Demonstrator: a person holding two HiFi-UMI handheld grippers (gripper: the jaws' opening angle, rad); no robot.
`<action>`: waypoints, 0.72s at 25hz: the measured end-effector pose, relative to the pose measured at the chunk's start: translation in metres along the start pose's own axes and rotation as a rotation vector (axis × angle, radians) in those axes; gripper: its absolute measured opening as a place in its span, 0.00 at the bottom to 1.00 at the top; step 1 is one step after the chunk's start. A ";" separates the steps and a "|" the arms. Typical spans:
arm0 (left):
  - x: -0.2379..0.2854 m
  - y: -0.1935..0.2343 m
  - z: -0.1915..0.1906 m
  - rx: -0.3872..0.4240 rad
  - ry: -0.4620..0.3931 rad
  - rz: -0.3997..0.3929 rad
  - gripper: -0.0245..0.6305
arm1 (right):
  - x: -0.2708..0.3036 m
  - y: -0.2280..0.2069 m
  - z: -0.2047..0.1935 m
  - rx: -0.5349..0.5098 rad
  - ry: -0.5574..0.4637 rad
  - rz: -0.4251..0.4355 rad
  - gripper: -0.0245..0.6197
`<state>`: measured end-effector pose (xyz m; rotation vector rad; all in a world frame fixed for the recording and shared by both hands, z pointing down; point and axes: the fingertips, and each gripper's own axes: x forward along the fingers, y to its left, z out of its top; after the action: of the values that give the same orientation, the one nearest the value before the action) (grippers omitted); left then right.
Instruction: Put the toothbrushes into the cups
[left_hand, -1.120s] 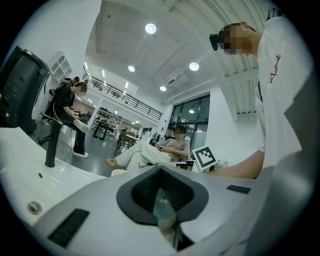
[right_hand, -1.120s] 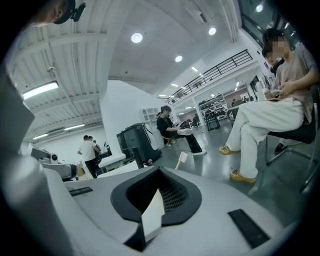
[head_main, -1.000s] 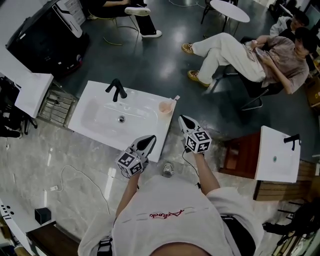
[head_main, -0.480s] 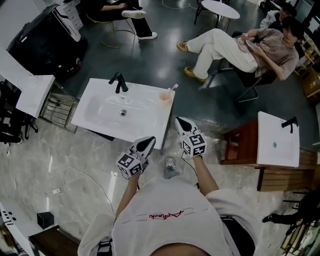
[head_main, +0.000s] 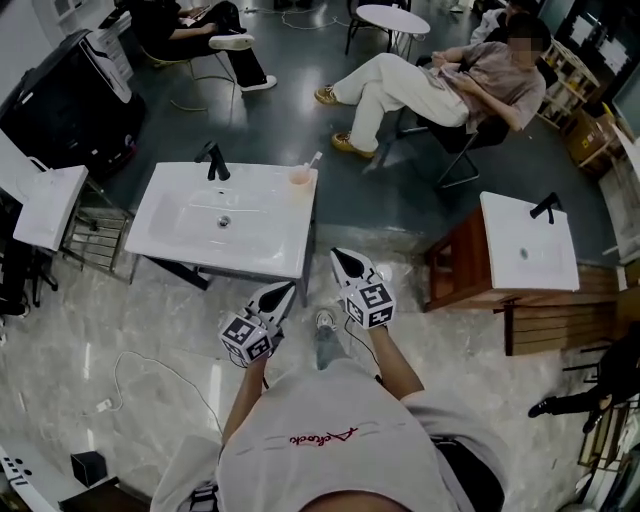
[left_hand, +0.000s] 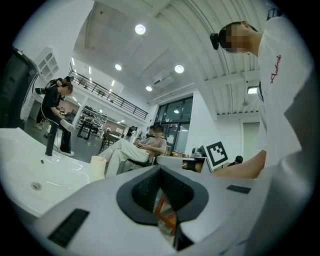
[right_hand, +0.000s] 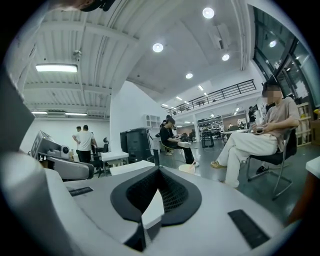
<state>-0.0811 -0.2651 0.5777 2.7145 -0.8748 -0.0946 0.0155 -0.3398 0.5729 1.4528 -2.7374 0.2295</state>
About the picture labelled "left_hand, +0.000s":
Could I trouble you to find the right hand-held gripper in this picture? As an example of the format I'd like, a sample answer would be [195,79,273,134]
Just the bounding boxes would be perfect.
[156,141,229,175]

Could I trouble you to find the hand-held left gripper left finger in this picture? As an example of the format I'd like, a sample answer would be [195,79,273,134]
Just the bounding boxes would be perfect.
[33,164,176,256]

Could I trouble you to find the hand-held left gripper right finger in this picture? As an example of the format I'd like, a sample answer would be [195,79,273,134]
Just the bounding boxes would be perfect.
[159,165,261,256]

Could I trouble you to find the cream cup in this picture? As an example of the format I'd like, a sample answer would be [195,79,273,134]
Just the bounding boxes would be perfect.
[90,155,108,180]

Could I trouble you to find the person's right forearm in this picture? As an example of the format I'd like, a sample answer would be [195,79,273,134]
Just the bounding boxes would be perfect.
[211,149,267,180]

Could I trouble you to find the black chair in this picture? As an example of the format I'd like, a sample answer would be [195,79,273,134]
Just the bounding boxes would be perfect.
[123,149,162,174]

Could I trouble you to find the black framed glass windows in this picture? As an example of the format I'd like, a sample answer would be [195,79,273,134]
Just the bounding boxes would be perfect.
[153,95,194,154]

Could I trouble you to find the white table with chairs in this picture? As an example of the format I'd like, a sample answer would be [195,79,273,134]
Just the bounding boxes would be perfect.
[99,130,126,154]

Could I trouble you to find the white ceiling air conditioner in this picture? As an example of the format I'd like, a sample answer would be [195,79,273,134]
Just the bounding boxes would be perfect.
[150,69,175,89]

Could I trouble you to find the black metal railing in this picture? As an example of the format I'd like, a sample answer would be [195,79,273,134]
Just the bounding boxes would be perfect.
[68,70,149,121]

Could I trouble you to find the storage shelf with goods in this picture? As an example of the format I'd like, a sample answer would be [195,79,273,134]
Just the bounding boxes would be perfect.
[75,105,109,138]

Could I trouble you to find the white sink basin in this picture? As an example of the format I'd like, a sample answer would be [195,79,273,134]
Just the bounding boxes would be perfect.
[0,127,106,218]

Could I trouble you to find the black faucet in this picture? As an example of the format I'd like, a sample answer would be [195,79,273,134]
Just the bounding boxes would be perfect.
[43,121,60,157]

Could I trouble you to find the person's white T-shirt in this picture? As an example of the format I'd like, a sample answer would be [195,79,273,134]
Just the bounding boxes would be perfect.
[246,16,318,256]

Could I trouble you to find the person's head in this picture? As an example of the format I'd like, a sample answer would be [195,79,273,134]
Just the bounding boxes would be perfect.
[218,20,264,57]

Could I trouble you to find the white cubby shelf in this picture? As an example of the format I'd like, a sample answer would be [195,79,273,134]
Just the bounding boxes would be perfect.
[33,46,60,81]

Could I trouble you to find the large black machine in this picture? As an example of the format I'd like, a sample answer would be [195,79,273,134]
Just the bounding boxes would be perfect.
[0,46,39,130]

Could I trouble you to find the black head-worn camera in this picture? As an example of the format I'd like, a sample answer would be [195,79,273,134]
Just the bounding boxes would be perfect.
[209,32,221,51]

